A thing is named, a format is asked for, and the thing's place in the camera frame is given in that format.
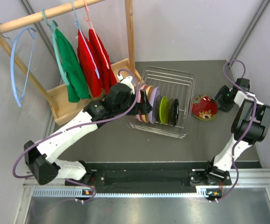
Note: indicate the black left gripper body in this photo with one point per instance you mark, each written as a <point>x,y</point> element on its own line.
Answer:
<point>121,108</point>

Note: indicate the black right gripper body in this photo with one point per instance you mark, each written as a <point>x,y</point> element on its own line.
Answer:
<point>226,103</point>

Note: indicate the yellow plastic plate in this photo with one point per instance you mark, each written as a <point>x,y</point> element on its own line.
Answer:
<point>149,91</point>

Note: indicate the purple plastic plate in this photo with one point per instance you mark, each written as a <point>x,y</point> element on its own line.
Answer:
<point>152,100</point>

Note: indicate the pink plastic plate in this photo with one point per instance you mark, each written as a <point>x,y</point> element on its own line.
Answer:
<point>139,117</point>

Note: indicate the red floral plate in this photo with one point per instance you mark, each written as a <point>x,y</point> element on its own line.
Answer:
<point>204,108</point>

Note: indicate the dark plate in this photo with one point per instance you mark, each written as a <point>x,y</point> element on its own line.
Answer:
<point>169,110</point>

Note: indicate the black plate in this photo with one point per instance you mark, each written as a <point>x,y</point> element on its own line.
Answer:
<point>174,112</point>

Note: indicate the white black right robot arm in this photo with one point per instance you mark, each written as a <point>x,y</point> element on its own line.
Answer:
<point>250,125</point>

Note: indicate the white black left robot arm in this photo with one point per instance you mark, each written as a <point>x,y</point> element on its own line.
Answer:
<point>42,159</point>

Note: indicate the wooden clothes rack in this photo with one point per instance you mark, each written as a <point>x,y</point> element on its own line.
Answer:
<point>61,109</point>

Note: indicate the red shirt right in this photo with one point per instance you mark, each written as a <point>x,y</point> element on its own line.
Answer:
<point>107,77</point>

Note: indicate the red shirt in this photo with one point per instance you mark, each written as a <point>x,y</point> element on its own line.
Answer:
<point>92,81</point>
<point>107,77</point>

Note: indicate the green shirt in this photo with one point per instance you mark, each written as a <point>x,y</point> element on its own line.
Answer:
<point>78,87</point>

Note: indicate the red shirt left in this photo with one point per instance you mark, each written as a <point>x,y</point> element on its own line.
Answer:
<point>92,81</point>

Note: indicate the pink hanger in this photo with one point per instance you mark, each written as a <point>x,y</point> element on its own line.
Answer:
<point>90,26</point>

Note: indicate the teal hanger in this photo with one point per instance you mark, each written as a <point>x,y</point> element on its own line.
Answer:
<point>52,26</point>

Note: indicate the light blue empty hanger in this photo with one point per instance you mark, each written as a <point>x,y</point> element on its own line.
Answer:
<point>19,94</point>

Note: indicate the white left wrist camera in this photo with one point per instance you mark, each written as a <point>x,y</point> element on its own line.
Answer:
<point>129,81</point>

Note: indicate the metal wire dish rack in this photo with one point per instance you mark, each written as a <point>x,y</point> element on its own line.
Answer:
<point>172,84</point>

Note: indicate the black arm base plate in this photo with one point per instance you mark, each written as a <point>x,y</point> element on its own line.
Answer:
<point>136,176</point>

